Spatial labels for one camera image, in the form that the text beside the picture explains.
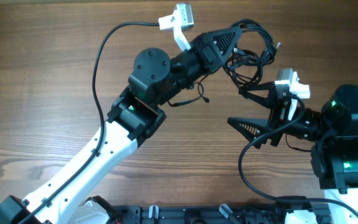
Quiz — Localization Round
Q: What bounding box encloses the black left camera cable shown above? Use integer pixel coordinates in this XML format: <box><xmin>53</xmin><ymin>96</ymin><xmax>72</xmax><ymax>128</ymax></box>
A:
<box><xmin>17</xmin><ymin>21</ymin><xmax>160</xmax><ymax>224</ymax></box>

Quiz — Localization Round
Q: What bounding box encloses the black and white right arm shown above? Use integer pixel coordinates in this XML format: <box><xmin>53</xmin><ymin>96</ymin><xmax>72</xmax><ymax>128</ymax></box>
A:
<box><xmin>227</xmin><ymin>83</ymin><xmax>358</xmax><ymax>223</ymax></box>

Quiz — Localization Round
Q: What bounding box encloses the black right camera cable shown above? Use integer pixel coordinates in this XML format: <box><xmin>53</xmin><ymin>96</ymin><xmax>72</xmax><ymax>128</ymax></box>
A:
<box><xmin>237</xmin><ymin>96</ymin><xmax>358</xmax><ymax>224</ymax></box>

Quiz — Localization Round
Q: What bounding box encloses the black camera cable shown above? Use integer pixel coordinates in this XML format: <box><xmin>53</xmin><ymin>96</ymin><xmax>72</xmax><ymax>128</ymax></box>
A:
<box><xmin>237</xmin><ymin>96</ymin><xmax>358</xmax><ymax>224</ymax></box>
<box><xmin>17</xmin><ymin>21</ymin><xmax>160</xmax><ymax>224</ymax></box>

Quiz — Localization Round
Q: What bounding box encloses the black cable bundle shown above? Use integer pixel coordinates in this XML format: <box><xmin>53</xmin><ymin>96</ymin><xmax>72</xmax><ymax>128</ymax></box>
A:
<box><xmin>194</xmin><ymin>19</ymin><xmax>282</xmax><ymax>103</ymax></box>

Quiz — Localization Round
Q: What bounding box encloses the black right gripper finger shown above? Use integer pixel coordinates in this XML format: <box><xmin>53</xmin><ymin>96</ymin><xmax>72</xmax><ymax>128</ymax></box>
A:
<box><xmin>239</xmin><ymin>82</ymin><xmax>277</xmax><ymax>109</ymax></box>
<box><xmin>227</xmin><ymin>117</ymin><xmax>274</xmax><ymax>142</ymax></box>

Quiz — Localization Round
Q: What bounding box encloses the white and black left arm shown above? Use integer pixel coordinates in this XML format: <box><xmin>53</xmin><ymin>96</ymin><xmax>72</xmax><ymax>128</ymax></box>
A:
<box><xmin>0</xmin><ymin>26</ymin><xmax>242</xmax><ymax>223</ymax></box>

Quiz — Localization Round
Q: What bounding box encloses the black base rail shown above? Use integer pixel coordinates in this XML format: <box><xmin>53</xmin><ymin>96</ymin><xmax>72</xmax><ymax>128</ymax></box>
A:
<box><xmin>113</xmin><ymin>203</ymin><xmax>333</xmax><ymax>224</ymax></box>

